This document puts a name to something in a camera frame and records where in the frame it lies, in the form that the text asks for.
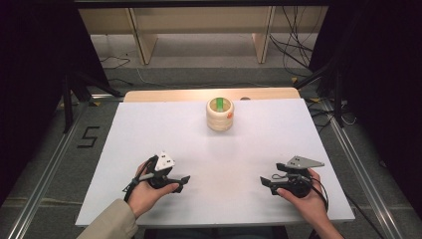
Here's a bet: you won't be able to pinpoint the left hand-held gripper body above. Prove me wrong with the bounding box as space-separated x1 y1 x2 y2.
144 151 176 191

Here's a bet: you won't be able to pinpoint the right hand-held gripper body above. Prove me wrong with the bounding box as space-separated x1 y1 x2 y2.
281 155 325 199

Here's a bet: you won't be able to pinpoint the ringed wooden pen holder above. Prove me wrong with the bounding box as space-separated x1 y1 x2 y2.
205 96 236 132

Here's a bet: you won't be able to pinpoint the person's right hand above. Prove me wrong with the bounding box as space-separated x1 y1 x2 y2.
276 167 329 231

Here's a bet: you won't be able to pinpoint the person's left hand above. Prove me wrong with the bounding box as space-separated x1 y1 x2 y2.
126 160 180 220

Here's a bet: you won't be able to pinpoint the white table cover sheet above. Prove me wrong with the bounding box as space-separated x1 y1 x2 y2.
75 98 356 229

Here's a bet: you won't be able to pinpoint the black tripod stand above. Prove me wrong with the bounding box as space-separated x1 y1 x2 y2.
293 58 346 129
61 70 123 134

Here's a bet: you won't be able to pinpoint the black curtain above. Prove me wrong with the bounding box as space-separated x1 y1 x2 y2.
0 0 111 207
308 0 422 221

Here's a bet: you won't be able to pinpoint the left hand-held gripper cable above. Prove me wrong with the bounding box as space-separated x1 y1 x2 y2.
122 154 159 203

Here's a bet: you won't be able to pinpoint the hand-held gripper cable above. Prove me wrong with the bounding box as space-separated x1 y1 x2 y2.
122 154 159 203
310 176 386 239

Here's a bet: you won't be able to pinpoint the right hand-held gripper cable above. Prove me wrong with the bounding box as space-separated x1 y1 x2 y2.
310 176 386 239

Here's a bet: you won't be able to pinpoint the aluminium floor rail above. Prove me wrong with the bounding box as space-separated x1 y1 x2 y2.
5 99 88 239
321 99 405 239

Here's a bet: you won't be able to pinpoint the cables beside tripod foot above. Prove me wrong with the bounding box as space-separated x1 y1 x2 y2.
306 97 358 127

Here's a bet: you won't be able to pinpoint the thin black floor cable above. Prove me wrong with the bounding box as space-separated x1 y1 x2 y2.
99 55 131 71

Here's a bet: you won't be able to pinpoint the bundle of black cables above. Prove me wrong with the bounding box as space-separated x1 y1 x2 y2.
268 5 324 78

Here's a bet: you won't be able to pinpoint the light wooden desk frame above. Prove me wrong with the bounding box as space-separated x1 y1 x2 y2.
78 5 330 66

